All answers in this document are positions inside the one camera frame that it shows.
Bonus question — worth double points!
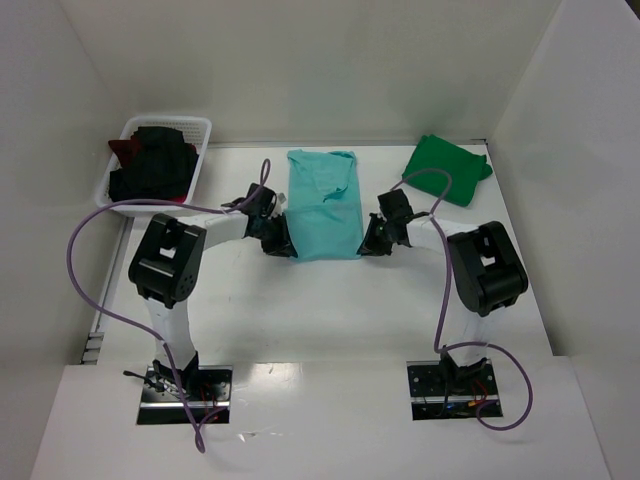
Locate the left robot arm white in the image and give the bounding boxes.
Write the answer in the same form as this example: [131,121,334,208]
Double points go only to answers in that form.
[128,183,297,399]

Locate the teal t shirt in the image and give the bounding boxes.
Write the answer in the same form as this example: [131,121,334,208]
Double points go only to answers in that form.
[285,150,363,262]

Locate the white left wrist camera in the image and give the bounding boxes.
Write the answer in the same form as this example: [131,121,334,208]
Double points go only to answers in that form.
[271,192,287,217]

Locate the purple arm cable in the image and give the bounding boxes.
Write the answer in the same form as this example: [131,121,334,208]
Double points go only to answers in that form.
[394,168,535,431]
[67,158,274,454]

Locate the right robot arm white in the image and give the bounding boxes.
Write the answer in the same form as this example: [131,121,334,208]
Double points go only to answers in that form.
[358,189,529,389]

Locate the dark green folded t shirt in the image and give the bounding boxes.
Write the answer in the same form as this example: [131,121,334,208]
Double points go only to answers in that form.
[402,135,493,207]

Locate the black garment in basket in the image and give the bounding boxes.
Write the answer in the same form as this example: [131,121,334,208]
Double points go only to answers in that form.
[108,126,199,202]

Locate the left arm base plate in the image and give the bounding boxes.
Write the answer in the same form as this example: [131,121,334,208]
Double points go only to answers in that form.
[136,366,233,426]

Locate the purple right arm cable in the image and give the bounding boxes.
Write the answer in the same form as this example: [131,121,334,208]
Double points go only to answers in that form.
[394,168,535,431]

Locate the red garment in basket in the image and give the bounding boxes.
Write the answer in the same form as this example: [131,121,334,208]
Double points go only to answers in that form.
[108,136,142,168]

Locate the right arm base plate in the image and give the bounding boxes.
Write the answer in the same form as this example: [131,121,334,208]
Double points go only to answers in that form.
[407,361,503,421]

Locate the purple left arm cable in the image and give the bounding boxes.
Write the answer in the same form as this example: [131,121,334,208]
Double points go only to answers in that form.
[67,158,274,454]

